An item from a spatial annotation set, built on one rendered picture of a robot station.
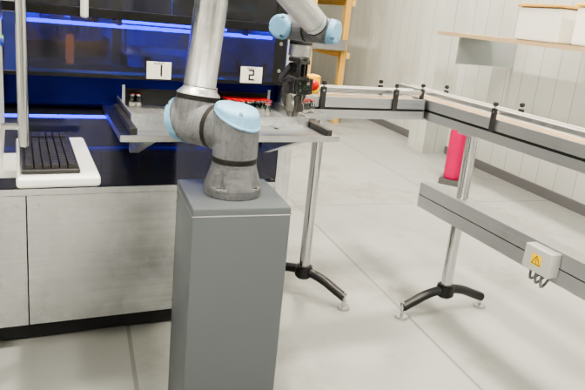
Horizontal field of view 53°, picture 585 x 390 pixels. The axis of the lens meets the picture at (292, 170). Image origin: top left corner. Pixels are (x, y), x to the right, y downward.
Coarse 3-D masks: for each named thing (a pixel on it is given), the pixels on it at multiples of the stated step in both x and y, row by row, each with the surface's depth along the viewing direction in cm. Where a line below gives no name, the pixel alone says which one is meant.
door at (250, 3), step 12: (180, 0) 201; (192, 0) 203; (228, 0) 208; (240, 0) 209; (252, 0) 211; (264, 0) 213; (180, 12) 202; (192, 12) 204; (228, 12) 209; (240, 12) 210; (252, 12) 212; (264, 12) 214; (276, 12) 216
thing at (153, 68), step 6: (150, 66) 202; (156, 66) 203; (168, 66) 205; (150, 72) 203; (156, 72) 204; (162, 72) 204; (168, 72) 205; (150, 78) 203; (156, 78) 204; (162, 78) 205; (168, 78) 206
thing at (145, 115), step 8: (120, 104) 200; (128, 112) 184; (136, 112) 198; (144, 112) 200; (152, 112) 201; (160, 112) 202; (136, 120) 180; (144, 120) 181; (152, 120) 182; (160, 120) 183
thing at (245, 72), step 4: (244, 68) 216; (248, 68) 216; (252, 68) 217; (256, 68) 217; (260, 68) 218; (240, 72) 216; (244, 72) 216; (248, 72) 217; (256, 72) 218; (260, 72) 219; (240, 76) 216; (244, 76) 216; (252, 76) 218; (256, 76) 218; (260, 76) 219; (240, 80) 216; (244, 80) 217; (248, 80) 218; (256, 80) 219; (260, 80) 219
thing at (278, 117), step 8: (272, 104) 232; (280, 104) 225; (264, 112) 222; (272, 112) 224; (280, 112) 225; (264, 120) 196; (272, 120) 198; (280, 120) 199; (288, 120) 200; (296, 120) 201; (304, 120) 202
